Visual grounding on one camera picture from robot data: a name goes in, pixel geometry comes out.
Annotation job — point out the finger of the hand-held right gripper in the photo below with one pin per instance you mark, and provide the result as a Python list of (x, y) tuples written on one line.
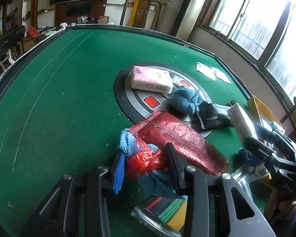
[(264, 150), (276, 138)]

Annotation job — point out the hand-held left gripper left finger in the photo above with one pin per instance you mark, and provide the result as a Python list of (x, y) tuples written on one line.
[(119, 175)]

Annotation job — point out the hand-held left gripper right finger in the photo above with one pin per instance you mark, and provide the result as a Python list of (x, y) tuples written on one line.
[(176, 172)]

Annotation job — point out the blue cloth with red bag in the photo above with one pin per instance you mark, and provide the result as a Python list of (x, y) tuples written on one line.
[(148, 163)]

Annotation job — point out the yellow cardboard box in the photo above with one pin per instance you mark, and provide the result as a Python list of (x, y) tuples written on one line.
[(260, 111)]

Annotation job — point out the white tissue pack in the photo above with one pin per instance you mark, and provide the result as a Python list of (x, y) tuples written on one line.
[(243, 122)]

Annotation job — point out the blue knitted cloth bundle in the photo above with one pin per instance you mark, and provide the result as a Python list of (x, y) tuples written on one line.
[(185, 100)]

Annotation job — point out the pink tissue pack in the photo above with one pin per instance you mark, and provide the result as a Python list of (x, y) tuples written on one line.
[(151, 79)]

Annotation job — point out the person's right hand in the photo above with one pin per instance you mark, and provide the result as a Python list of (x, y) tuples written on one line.
[(277, 205)]

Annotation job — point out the white packet with blue oval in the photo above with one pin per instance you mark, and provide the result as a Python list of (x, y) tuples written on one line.
[(251, 164)]

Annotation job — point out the red foil packet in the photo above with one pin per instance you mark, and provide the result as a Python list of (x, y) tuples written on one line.
[(187, 138)]

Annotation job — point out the colour clay strips packet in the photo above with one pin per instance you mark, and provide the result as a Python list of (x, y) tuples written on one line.
[(160, 214)]

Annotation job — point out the black packet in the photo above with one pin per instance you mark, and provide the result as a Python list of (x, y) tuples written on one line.
[(213, 116)]

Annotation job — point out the round table centre panel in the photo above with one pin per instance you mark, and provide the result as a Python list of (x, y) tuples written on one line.
[(138, 98)]

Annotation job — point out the white paper piece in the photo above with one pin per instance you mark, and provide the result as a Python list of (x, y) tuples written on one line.
[(206, 70), (221, 75)]

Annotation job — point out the window with metal bars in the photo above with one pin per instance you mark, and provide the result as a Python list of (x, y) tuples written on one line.
[(256, 24)]

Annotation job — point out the standing air conditioner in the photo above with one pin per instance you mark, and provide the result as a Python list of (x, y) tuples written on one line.
[(187, 9)]

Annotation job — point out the white chair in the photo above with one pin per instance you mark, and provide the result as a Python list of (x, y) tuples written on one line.
[(1, 64)]

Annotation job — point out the wooden armchair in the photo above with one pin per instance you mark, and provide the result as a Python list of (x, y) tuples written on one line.
[(143, 9)]

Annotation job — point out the red plastic bag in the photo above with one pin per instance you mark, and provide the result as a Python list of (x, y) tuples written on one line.
[(32, 31)]

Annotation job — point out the yellow pillar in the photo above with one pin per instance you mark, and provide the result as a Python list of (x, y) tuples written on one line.
[(138, 2)]

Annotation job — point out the dark side table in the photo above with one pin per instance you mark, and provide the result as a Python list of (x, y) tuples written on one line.
[(5, 39)]

